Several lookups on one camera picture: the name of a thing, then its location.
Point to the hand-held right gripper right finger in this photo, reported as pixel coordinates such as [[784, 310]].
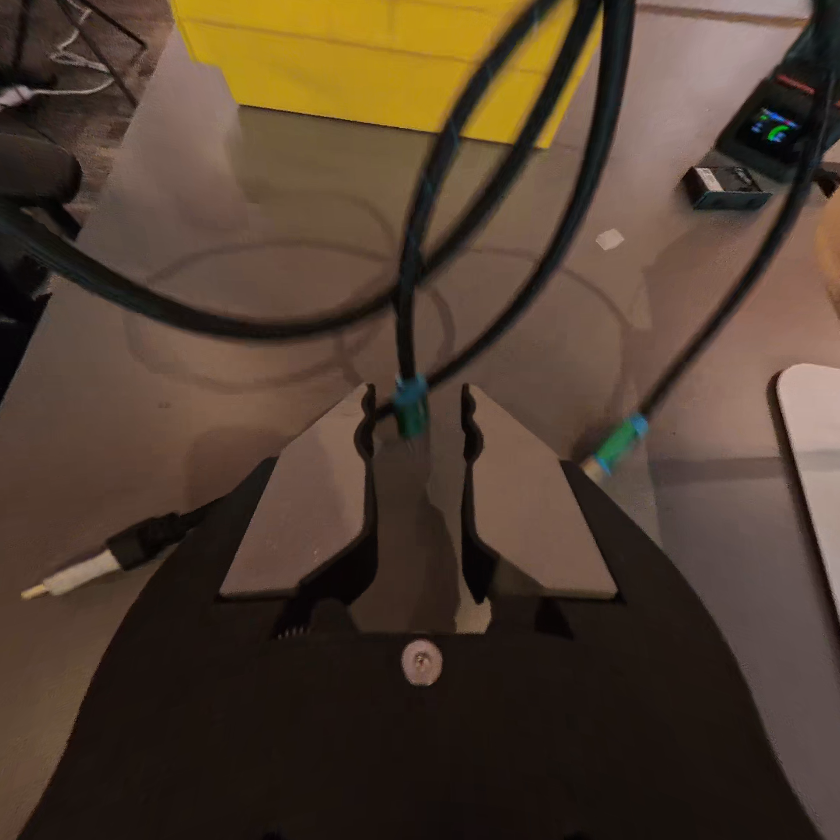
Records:
[[531, 518]]

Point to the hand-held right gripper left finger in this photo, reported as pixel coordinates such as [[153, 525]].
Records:
[[295, 518]]

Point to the small white tape piece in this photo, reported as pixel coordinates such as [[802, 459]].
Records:
[[610, 239]]

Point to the small black battery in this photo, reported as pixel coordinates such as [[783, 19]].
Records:
[[725, 187]]

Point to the yellow plastic bin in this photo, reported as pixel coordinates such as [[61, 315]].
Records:
[[328, 65]]

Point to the black power bank with display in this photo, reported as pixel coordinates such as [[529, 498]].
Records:
[[768, 124]]

